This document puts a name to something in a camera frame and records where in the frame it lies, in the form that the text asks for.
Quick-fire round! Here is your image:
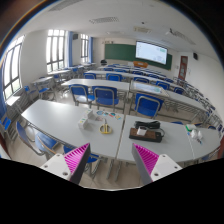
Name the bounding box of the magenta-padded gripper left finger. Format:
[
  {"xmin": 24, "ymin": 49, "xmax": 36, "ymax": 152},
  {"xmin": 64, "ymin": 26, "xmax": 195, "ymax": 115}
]
[{"xmin": 39, "ymin": 142, "xmax": 92, "ymax": 185}]

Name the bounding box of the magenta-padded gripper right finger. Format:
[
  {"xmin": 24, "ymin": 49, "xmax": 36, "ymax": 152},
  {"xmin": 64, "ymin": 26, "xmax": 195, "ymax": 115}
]
[{"xmin": 131, "ymin": 143, "xmax": 183, "ymax": 186}]

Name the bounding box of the dark power strip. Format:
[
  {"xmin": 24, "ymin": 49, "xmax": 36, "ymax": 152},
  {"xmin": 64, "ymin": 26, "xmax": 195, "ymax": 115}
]
[{"xmin": 129, "ymin": 127, "xmax": 164, "ymax": 144}]

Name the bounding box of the small white box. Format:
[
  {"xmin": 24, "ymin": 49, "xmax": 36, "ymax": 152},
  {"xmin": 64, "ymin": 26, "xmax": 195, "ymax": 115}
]
[
  {"xmin": 83, "ymin": 109, "xmax": 97, "ymax": 121},
  {"xmin": 77, "ymin": 117, "xmax": 90, "ymax": 130}
]

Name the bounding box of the group of blue chairs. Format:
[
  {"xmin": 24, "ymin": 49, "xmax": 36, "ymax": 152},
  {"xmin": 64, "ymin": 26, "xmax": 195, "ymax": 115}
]
[{"xmin": 0, "ymin": 61, "xmax": 224, "ymax": 168}]

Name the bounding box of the orange wooden podium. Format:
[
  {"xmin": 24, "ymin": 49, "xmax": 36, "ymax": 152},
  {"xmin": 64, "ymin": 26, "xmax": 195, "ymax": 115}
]
[{"xmin": 133, "ymin": 60, "xmax": 149, "ymax": 69}]

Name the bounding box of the brown door with window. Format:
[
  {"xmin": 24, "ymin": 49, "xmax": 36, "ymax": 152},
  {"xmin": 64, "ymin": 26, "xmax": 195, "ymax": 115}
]
[{"xmin": 178, "ymin": 55, "xmax": 189, "ymax": 81}]

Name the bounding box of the projector screen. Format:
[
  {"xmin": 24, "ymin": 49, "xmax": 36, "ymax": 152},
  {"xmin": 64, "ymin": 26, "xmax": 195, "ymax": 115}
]
[{"xmin": 135, "ymin": 40, "xmax": 169, "ymax": 66}]

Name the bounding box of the blue curtain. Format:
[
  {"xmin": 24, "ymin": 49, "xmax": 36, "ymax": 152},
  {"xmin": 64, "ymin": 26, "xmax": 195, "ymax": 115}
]
[
  {"xmin": 67, "ymin": 30, "xmax": 74, "ymax": 68},
  {"xmin": 88, "ymin": 35, "xmax": 94, "ymax": 64}
]

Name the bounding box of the row of windows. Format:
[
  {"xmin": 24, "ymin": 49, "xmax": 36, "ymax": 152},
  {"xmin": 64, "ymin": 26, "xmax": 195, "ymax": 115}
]
[{"xmin": 2, "ymin": 29, "xmax": 90, "ymax": 101}]

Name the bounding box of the green chalkboard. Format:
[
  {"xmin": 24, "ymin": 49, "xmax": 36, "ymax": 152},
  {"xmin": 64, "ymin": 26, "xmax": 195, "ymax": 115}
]
[{"xmin": 104, "ymin": 43, "xmax": 173, "ymax": 70}]

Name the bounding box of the ceiling air conditioner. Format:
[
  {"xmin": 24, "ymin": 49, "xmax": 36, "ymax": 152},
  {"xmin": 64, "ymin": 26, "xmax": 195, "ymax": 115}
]
[{"xmin": 133, "ymin": 25, "xmax": 152, "ymax": 34}]

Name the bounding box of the group of ceiling lights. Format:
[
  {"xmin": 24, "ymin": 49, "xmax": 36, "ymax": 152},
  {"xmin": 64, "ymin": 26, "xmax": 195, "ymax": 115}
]
[{"xmin": 48, "ymin": 0, "xmax": 198, "ymax": 46}]

